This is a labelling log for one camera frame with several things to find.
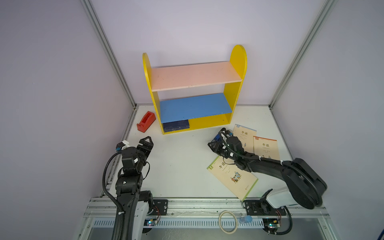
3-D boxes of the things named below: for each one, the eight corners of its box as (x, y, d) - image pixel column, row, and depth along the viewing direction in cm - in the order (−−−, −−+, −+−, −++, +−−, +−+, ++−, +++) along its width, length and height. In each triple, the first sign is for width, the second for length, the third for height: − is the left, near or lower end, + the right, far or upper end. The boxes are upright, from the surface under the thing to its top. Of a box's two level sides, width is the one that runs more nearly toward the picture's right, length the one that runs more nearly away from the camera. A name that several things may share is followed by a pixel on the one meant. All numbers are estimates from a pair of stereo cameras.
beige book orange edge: (253, 155, 97) (255, 154, 95) (253, 137, 107) (254, 135, 105) (278, 160, 95) (280, 158, 93) (275, 141, 104) (276, 139, 102)
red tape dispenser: (138, 130, 108) (135, 124, 102) (150, 116, 116) (148, 110, 111) (146, 133, 106) (143, 127, 100) (157, 119, 114) (155, 113, 109)
